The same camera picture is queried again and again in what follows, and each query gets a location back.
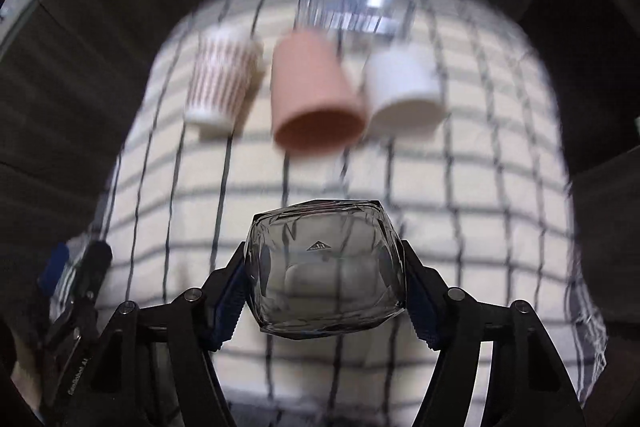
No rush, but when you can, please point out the white cup with red pattern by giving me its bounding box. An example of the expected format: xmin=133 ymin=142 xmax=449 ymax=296
xmin=184 ymin=27 xmax=265 ymax=128

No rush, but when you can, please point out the pink cup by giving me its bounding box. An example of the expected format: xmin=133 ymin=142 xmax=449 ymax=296
xmin=271 ymin=30 xmax=367 ymax=154

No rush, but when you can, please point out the clear plastic cup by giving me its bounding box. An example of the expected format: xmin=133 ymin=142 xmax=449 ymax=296
xmin=243 ymin=198 xmax=407 ymax=335

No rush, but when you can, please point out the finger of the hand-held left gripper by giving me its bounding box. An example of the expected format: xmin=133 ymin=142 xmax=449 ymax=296
xmin=37 ymin=243 xmax=71 ymax=298
xmin=47 ymin=241 xmax=114 ymax=348

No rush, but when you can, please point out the cream checkered cloth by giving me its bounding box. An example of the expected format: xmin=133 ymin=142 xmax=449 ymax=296
xmin=47 ymin=0 xmax=608 ymax=414

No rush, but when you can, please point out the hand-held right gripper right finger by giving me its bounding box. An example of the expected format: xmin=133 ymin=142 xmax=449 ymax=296
xmin=400 ymin=239 xmax=587 ymax=427

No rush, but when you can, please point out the clear plastic tray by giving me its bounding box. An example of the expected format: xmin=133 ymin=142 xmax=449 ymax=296
xmin=296 ymin=0 xmax=417 ymax=38

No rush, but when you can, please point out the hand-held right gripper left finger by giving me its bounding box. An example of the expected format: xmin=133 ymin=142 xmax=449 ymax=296
xmin=85 ymin=245 xmax=251 ymax=427

